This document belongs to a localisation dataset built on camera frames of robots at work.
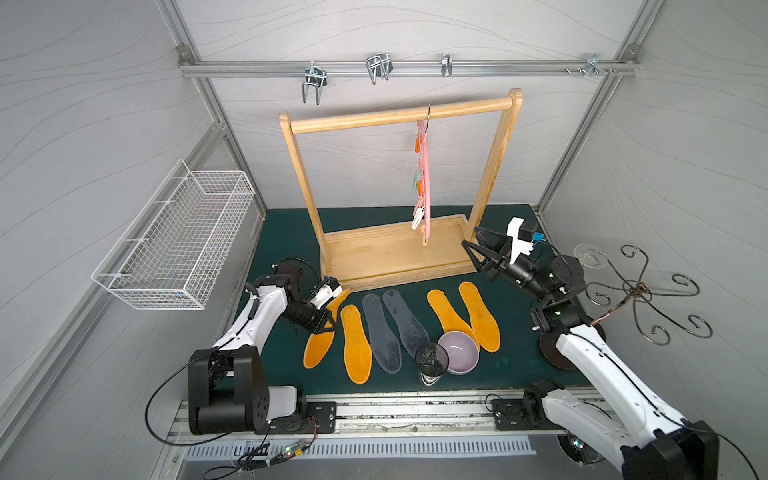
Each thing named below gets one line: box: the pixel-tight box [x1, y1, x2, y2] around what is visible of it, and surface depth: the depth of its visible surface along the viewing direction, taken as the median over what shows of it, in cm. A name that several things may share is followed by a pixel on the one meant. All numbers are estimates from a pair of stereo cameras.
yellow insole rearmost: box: [303, 289, 350, 369], surface depth 78 cm
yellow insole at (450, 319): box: [427, 289, 481, 350], surface depth 93 cm
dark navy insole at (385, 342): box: [362, 294, 402, 374], surface depth 88 cm
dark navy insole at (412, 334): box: [382, 289, 429, 358], surface depth 92 cm
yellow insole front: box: [458, 282, 501, 353], surface depth 92 cm
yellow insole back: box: [341, 305, 372, 385], surface depth 86 cm
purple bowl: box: [437, 330, 480, 375], surface depth 84 cm
